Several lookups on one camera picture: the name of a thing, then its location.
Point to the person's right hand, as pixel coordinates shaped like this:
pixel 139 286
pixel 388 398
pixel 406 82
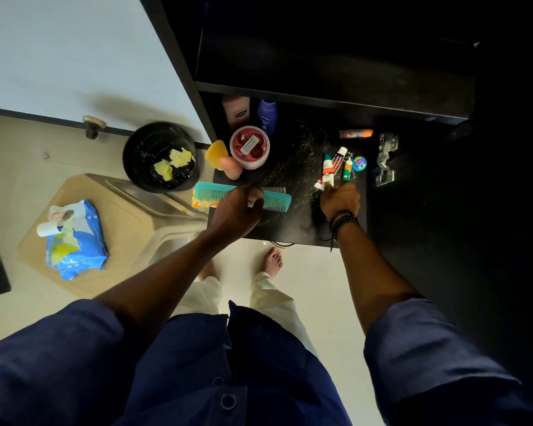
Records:
pixel 339 199

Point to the person's left hand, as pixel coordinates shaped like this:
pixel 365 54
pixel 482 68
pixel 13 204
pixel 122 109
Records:
pixel 235 215

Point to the white tube with teal cap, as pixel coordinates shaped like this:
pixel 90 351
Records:
pixel 328 170

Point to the teal comb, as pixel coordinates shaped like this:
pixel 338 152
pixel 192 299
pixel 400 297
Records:
pixel 213 192

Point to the small green bottle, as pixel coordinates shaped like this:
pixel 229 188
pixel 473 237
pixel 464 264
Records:
pixel 347 168

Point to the small round blue tin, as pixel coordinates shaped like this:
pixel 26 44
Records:
pixel 360 163

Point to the pink makeup sponge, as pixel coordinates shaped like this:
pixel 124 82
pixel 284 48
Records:
pixel 231 167

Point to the yellow makeup sponge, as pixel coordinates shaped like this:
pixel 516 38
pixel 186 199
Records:
pixel 215 153

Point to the orange lip balm stick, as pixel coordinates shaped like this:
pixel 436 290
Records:
pixel 355 133

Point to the red cream jar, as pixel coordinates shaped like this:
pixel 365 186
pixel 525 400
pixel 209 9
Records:
pixel 249 147

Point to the blue lotion bottle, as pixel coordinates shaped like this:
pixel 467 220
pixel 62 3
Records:
pixel 267 116

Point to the pink lotion bottle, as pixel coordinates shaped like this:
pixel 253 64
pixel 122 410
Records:
pixel 236 110

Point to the person's right forearm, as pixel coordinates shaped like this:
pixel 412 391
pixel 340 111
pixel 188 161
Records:
pixel 373 279

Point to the person's left forearm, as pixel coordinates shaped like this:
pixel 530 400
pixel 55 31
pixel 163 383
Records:
pixel 160 279

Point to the person's right foot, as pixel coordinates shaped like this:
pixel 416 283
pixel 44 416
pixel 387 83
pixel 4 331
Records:
pixel 273 260

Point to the person's foot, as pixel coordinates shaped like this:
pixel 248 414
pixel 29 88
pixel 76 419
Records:
pixel 206 270
pixel 273 260

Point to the person's left foot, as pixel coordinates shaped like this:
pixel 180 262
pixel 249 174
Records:
pixel 206 270

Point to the silver cabinet hinge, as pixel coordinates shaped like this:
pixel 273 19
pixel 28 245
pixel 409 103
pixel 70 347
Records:
pixel 385 159

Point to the crumpled yellow wipe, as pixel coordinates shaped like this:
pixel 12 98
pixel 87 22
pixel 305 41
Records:
pixel 163 169
pixel 180 157

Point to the beige plastic stool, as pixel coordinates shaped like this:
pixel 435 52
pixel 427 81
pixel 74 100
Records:
pixel 129 226

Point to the black waste bin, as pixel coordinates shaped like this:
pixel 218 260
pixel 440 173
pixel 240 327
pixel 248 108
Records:
pixel 142 150

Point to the black shelf board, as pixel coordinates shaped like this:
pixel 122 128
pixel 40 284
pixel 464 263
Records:
pixel 337 79

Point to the black cabinet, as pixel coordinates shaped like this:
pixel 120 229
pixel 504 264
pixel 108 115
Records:
pixel 493 217

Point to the blue wipes packet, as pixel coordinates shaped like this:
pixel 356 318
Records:
pixel 82 252

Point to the navy blue shirt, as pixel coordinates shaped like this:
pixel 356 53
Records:
pixel 182 372

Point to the small white roll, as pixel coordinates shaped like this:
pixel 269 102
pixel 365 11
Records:
pixel 49 228

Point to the white cabinet door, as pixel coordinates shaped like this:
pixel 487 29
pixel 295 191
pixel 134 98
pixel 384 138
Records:
pixel 71 53

